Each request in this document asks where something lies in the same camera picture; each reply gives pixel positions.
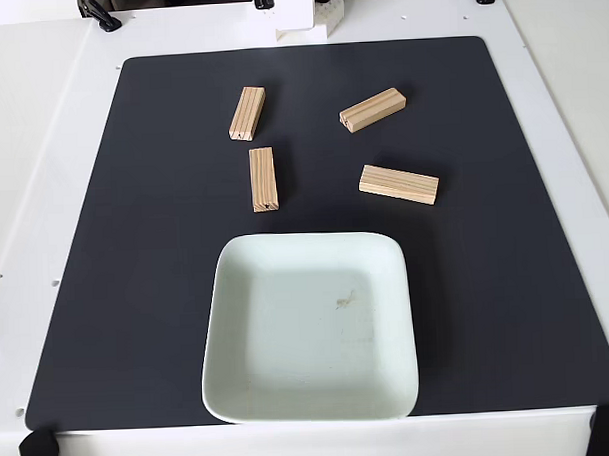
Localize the black rubber mat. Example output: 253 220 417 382
11 30 609 433

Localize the grooved wooden block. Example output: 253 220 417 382
227 85 268 143
338 86 409 136
357 161 441 209
248 146 281 214

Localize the pale green square plate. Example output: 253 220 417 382
195 227 421 427

